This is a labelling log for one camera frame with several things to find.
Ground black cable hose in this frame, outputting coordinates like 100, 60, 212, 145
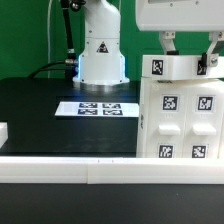
27, 0, 80, 80

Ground white fence rail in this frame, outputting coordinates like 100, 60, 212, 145
0, 156, 224, 184
0, 122, 8, 148

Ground white cabinet door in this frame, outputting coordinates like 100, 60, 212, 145
147, 83, 186, 158
182, 80, 224, 159

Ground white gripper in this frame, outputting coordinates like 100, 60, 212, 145
135, 0, 224, 72

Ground white thin cable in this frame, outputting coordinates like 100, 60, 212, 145
47, 0, 54, 79

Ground white left fence rail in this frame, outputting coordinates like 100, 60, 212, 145
0, 122, 8, 148

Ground white cabinet body box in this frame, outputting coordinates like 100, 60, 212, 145
136, 78, 223, 158

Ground white front fence rail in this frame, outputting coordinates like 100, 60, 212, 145
0, 156, 224, 184

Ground white marker base plate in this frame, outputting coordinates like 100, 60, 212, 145
55, 101, 139, 118

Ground white cabinet top block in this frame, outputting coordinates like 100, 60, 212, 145
142, 55, 224, 81

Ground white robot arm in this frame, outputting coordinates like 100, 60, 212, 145
73, 0, 224, 89

